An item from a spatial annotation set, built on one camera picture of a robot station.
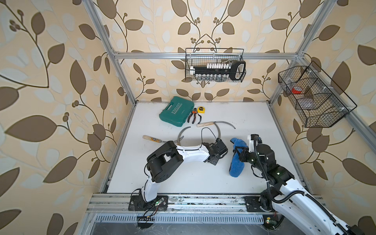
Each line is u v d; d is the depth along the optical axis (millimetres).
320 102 722
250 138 690
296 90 807
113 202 768
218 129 1038
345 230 400
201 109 1148
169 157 538
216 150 702
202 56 911
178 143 968
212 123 1058
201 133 779
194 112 1123
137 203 736
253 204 734
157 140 980
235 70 841
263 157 579
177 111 1083
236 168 751
